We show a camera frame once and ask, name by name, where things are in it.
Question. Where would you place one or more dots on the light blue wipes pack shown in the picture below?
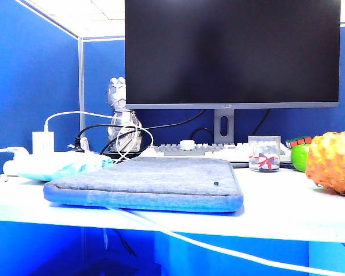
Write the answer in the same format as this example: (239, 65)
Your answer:
(69, 168)

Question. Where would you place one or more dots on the white power adapter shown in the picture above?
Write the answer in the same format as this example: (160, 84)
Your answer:
(43, 142)

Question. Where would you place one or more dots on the clear cup with red ribbon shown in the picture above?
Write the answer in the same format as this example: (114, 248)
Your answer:
(264, 149)

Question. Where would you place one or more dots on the silver robot figurine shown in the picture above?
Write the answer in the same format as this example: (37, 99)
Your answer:
(118, 95)

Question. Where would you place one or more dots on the white power strip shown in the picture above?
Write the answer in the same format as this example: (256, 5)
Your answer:
(11, 166)

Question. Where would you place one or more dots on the white gray mechanical keyboard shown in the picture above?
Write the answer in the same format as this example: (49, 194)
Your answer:
(212, 151)

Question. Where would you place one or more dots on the gray monitor stand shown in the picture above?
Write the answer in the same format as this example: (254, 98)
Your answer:
(218, 123)

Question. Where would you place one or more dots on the gray felt laptop bag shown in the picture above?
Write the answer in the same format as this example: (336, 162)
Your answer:
(149, 178)

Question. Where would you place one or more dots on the rubik's cube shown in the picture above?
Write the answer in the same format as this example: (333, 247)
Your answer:
(299, 141)

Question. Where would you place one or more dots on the orange artificial pineapple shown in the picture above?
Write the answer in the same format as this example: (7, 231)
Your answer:
(333, 161)

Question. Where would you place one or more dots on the green apple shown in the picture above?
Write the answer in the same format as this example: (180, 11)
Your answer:
(300, 158)

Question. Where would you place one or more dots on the gray partition post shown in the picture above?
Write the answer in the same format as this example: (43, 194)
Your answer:
(81, 86)

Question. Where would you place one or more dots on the white round knob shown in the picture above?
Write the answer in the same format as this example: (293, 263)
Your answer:
(187, 144)

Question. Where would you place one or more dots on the black computer monitor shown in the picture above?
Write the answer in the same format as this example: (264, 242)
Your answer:
(233, 51)

